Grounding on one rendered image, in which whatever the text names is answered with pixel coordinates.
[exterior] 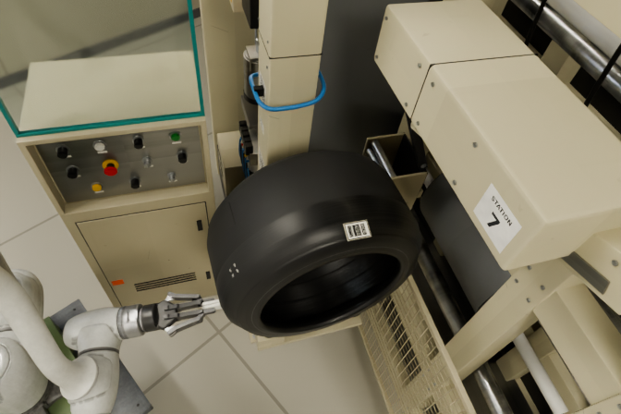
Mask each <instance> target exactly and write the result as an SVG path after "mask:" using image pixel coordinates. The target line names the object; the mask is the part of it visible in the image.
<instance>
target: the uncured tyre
mask: <svg viewBox="0 0 621 414"><path fill-rule="evenodd" d="M229 202H230V205H231V209H232V212H233V215H234V218H235V222H236V224H235V223H234V220H233V216H232V213H231V210H230V207H229ZM362 220H367V221H368V225H369V228H370V231H371V237H365V238H360V239H355V240H350V241H347V236H346V232H345V228H344V226H343V224H346V223H352V222H357V221H362ZM421 243H422V239H421V234H420V228H419V224H418V222H417V220H416V219H415V217H414V215H413V214H412V212H411V210H410V209H409V208H408V206H407V204H406V202H405V200H404V199H403V197H402V195H401V194H400V192H399V190H398V189H397V187H396V185H395V183H394V181H393V179H392V178H391V177H390V176H389V174H388V173H387V172H386V171H385V170H384V169H383V168H382V167H381V166H380V165H378V164H377V163H376V162H375V161H373V160H372V159H371V158H369V157H367V156H364V155H361V154H358V153H354V152H340V151H314V152H303V153H299V154H295V155H291V156H288V157H286V158H283V159H281V160H278V161H276V162H273V163H271V164H268V165H266V166H265V167H263V168H261V169H260V170H258V171H256V172H255V173H253V174H252V175H250V176H249V177H247V178H246V179H244V180H243V181H242V182H241V183H239V184H238V185H237V186H236V187H235V188H234V189H233V190H232V191H231V192H230V193H229V195H228V196H227V197H226V198H225V199H224V200H223V201H222V202H221V204H220V205H219V206H218V208H217V209H216V211H215V212H214V214H213V217H212V219H211V222H210V224H209V228H208V237H207V250H208V254H209V258H210V263H211V266H212V271H213V278H214V282H215V286H216V290H217V295H218V298H219V302H220V305H221V308H222V309H223V311H224V313H225V315H226V317H227V318H228V320H229V321H230V322H232V323H233V324H235V325H236V326H238V327H240V328H242V329H244V330H246V331H248V332H250V333H252V334H254V335H259V336H265V337H284V336H292V335H302V334H306V333H310V332H314V331H317V330H321V329H323V328H326V327H329V326H332V325H335V324H337V323H341V322H343V321H345V320H347V319H350V318H352V317H354V316H356V315H358V314H360V313H362V312H364V311H365V310H367V309H369V308H371V307H372V306H374V305H376V304H377V303H379V302H380V301H382V300H383V299H385V298H387V297H388V296H389V295H391V294H392V293H393V292H394V291H396V290H397V289H398V288H399V287H400V286H401V285H402V284H403V283H404V282H405V281H406V280H407V279H408V277H409V276H410V275H411V273H412V271H413V270H414V268H415V265H416V263H417V259H418V257H419V254H420V248H421ZM235 261H236V262H237V266H238V268H239V270H240V273H239V274H238V275H237V277H236V278H235V279H234V280H232V278H231V276H230V274H229V272H228V269H229V267H230V266H231V265H232V264H233V263H234V262H235Z"/></svg>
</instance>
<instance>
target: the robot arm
mask: <svg viewBox="0 0 621 414"><path fill-rule="evenodd" d="M167 295H168V296H167V298H166V299H165V300H163V301H161V302H159V303H153V304H149V305H144V306H143V305H142V304H135V305H130V306H124V307H119V308H116V307H106V308H100V309H96V310H89V311H86V312H83V313H81V314H79V315H76V316H74V317H72V318H71V319H69V320H68V321H67V323H66V325H65V327H64V331H63V340H64V343H65V345H66V346H67V347H69V348H71V349H74V350H77V351H78V357H77V358H76V359H74V360H72V361H71V360H69V359H67V358H66V357H65V355H64V354H63V353H62V351H61V350H60V348H59V347H58V345H57V343H56V342H55V340H54V338H53V336H52V335H51V333H50V331H49V329H48V328H47V326H46V324H45V322H44V320H43V310H44V293H43V286H42V283H41V282H40V280H39V279H38V277H37V276H36V275H35V274H33V273H32V272H30V271H27V270H23V269H10V267H9V266H8V264H7V262H6V260H5V258H4V256H3V255H2V253H1V251H0V414H49V413H48V411H47V409H48V408H49V407H51V406H52V405H53V403H54V402H56V401H57V400H58V399H60V398H62V397H64V398H66V399H67V402H68V403H69V404H70V411H71V414H110V413H111V411H112V409H113V407H114V404H115V402H116V395H117V390H118V383H119V350H120V347H121V344H122V340H124V339H130V338H133V337H138V336H143V335H145V333H146V332H147V333H148V332H152V331H157V330H164V331H167V334H168V335H169V336H170V337H173V336H174V335H176V334H177V333H178V332H181V331H183V330H185V329H188V328H190V327H191V326H194V325H196V324H199V323H202V322H203V317H205V315H207V314H212V313H216V310H220V309H222V308H221V305H220V302H219V299H217V300H215V299H214V298H207V299H202V297H201V295H200V294H175V293H173V292H170V291H169V292H168V293H167ZM174 300H183V301H189V302H186V303H181V304H173V303H171V302H169V301H174ZM198 307H202V308H203V310H191V311H186V312H181V311H185V310H190V309H195V308H198ZM179 312H180V313H179ZM190 318H192V319H190ZM186 319H190V320H187V321H185V322H183V323H180V324H177V325H175V326H174V327H173V326H171V325H173V324H174V323H175V322H179V321H181V320H186ZM170 326H171V327H170Z"/></svg>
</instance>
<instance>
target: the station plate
mask: <svg viewBox="0 0 621 414"><path fill-rule="evenodd" d="M473 212H474V213H475V214H476V216H477V218H478V219H479V221H480V222H481V225H482V226H483V228H484V229H485V231H486V233H487V234H488V236H489V238H490V239H491V241H492V242H493V244H494V245H495V247H496V248H497V250H498V252H499V253H501V252H502V250H503V249H504V248H505V247H506V246H507V244H508V243H509V242H510V241H511V240H512V238H513V237H514V236H515V235H516V234H517V232H518V231H519V230H520V229H521V227H522V226H521V225H520V223H519V222H518V220H517V219H516V217H515V216H514V215H513V214H512V212H511V211H510V209H509V208H508V206H507V205H506V204H505V202H504V200H503V199H502V197H501V196H500V194H499V193H498V191H497V190H496V188H495V187H494V186H493V184H492V183H491V185H490V186H489V188H488V189H487V190H486V192H485V193H484V195H483V196H482V198H481V200H480V201H479V203H478V204H477V206H476V207H475V209H474V210H473Z"/></svg>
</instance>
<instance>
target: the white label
mask: <svg viewBox="0 0 621 414"><path fill-rule="evenodd" d="M343 226H344V228H345V232H346V236H347V241H350V240H355V239H360V238H365V237H371V231H370V228H369V225H368V221H367V220H362V221H357V222H352V223H346V224H343Z"/></svg>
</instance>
